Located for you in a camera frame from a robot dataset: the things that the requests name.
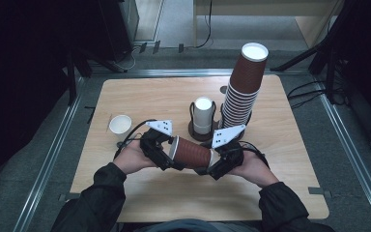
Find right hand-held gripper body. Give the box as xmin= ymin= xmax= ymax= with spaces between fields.
xmin=206 ymin=124 xmax=247 ymax=182

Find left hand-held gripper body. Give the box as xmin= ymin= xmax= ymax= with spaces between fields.
xmin=139 ymin=119 xmax=176 ymax=172

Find single brown ribbed paper cup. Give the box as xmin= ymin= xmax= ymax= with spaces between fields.
xmin=168 ymin=134 xmax=222 ymax=170

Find stack of white paper cups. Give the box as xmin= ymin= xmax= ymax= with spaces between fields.
xmin=192 ymin=96 xmax=214 ymax=135

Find single white paper cup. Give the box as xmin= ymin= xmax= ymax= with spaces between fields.
xmin=108 ymin=114 xmax=133 ymax=143

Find stack of brown ribbed cups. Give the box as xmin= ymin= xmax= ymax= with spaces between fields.
xmin=220 ymin=42 xmax=270 ymax=131

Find person's left hand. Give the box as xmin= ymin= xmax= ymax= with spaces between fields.
xmin=113 ymin=138 xmax=157 ymax=176

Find person's right hand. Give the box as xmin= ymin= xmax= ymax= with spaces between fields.
xmin=228 ymin=149 xmax=280 ymax=189

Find person's torso, grey-blue clothing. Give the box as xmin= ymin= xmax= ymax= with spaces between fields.
xmin=119 ymin=217 xmax=267 ymax=232

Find black stand leg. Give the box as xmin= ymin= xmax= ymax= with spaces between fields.
xmin=65 ymin=47 xmax=94 ymax=106

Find black cabinet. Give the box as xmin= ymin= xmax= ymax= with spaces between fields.
xmin=98 ymin=0 xmax=140 ymax=63

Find black tripod stand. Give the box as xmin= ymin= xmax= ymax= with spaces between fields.
xmin=270 ymin=0 xmax=349 ymax=104

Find light wooden furniture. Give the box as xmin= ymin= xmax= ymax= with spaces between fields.
xmin=192 ymin=0 xmax=344 ymax=49

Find right hand-held gripper black cable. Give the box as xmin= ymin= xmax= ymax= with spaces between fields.
xmin=238 ymin=140 xmax=271 ymax=169

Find metal floor rail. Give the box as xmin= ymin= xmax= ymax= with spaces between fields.
xmin=88 ymin=68 xmax=311 ymax=78
xmin=310 ymin=72 xmax=371 ymax=232
xmin=12 ymin=76 xmax=86 ymax=232

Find white floor cable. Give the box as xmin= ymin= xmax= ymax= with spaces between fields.
xmin=115 ymin=44 xmax=143 ymax=73

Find black floor cables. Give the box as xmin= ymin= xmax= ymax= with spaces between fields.
xmin=286 ymin=79 xmax=347 ymax=110

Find black hanging cable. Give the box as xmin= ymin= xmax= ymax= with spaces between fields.
xmin=194 ymin=0 xmax=214 ymax=50

